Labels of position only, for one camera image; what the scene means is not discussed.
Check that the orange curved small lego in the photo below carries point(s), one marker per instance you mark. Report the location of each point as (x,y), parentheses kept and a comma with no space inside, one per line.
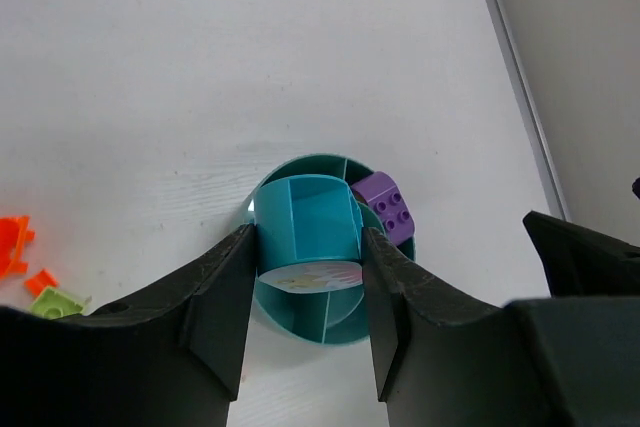
(36,284)

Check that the teal frog lotus lego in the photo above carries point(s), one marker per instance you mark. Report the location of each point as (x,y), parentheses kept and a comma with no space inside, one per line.
(309,234)

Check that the purple curved lego brick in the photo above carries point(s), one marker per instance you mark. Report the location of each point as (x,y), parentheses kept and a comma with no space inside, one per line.
(382,195)

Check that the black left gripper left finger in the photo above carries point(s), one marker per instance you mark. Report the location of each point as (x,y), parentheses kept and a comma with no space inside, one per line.
(169,354)

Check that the orange funnel lego piece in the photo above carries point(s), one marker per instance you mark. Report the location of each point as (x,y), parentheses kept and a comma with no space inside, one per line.
(15,237)

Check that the aluminium rail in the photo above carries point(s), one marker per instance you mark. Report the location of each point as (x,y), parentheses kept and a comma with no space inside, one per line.
(526,103)

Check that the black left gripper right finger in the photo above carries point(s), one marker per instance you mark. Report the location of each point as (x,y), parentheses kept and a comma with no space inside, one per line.
(444,358)

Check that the lime green square lego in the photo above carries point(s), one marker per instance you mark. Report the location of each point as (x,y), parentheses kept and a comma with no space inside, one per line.
(53,303)

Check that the teal round divided container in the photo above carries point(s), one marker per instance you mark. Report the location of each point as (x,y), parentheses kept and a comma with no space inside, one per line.
(333,318)

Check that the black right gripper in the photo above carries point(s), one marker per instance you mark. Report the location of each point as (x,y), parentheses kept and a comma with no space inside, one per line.
(580,262)

